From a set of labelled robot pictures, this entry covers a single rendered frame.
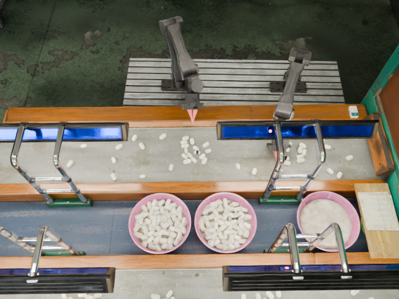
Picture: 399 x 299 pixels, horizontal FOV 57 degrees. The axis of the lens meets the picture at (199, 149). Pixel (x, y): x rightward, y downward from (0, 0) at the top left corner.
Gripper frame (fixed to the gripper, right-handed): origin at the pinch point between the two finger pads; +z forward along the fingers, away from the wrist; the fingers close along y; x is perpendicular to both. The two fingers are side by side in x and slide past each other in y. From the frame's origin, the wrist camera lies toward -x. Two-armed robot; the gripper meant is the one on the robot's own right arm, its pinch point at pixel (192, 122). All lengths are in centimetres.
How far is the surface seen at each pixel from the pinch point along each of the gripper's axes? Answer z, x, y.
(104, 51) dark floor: -43, 141, -75
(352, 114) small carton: -2, 6, 79
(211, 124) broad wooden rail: 2.1, 7.2, 8.9
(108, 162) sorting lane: 18.0, -5.0, -39.7
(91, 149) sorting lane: 12, 0, -49
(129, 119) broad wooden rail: -1.0, 7.5, -31.6
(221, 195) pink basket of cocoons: 30.8, -16.9, 12.7
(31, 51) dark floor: -43, 141, -134
